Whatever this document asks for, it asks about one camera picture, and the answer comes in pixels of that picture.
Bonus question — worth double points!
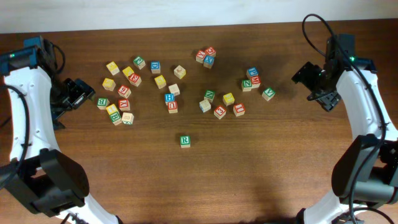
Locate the yellow S block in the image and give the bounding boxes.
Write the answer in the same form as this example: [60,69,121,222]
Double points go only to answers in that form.
[102,78,116,91]
[154,75,167,89]

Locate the green R block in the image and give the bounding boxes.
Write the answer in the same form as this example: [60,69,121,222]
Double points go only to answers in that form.
[180,136,191,148]

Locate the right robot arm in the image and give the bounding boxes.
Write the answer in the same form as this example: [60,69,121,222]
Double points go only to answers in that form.
[292,34,397,223]

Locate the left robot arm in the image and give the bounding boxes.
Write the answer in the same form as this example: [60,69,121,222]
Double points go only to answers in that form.
[1,36,121,223]

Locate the yellow block above B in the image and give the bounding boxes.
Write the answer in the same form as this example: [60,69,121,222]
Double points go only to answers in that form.
[106,104,119,115]

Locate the yellow block upper left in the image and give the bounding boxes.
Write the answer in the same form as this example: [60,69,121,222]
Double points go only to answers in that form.
[106,62,120,75]

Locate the green B block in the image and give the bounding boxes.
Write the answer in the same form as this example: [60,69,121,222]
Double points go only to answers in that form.
[109,112,122,126]

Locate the red 6 block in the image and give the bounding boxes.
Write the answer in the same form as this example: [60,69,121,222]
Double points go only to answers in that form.
[118,85,131,98]

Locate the green V block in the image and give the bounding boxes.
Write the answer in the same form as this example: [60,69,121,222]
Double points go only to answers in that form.
[262,87,275,101]

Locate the yellow block beside E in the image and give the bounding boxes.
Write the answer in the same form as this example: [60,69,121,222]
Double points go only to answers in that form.
[122,67,134,78]

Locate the plain wood green block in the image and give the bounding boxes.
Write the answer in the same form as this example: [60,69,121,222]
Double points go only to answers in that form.
[122,112,134,125]

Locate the red E block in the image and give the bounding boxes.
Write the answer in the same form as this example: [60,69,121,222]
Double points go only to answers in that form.
[129,73,142,86]

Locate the red M block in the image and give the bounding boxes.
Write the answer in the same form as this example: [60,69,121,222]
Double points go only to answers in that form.
[250,76,261,88]

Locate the blue P block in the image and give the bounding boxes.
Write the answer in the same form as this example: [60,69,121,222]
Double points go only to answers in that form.
[246,67,259,79]

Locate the green P block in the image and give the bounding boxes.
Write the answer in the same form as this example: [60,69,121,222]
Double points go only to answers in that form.
[133,56,146,70]

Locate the green N block right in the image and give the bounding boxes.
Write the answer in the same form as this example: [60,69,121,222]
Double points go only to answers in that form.
[241,80,252,91]

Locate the green n block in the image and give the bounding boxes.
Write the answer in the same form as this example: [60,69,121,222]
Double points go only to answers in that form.
[241,80,252,91]
[204,90,215,103]

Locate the red I block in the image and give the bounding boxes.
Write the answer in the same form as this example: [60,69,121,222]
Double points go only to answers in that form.
[233,103,246,116]

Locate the blue D block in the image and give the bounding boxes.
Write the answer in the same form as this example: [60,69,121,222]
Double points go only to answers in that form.
[150,61,161,74]

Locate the blue H block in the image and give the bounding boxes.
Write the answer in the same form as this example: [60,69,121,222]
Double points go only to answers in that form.
[164,93,175,105]

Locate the red U block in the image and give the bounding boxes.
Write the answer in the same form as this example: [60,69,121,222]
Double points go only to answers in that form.
[167,101,178,114]

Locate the red 3 block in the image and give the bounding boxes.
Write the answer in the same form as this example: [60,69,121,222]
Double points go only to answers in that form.
[214,106,226,119]

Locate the plain wood yellow block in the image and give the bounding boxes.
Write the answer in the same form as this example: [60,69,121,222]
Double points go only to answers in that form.
[174,65,187,79]

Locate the green N block centre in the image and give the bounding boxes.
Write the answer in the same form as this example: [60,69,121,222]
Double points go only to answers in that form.
[204,90,215,103]

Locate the red Q block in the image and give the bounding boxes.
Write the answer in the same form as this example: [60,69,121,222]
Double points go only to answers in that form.
[205,47,216,57]

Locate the blue X block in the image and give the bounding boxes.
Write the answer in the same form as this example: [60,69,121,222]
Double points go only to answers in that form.
[203,55,215,68]

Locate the white blue T block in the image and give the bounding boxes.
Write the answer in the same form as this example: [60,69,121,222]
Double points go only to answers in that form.
[199,100,211,113]

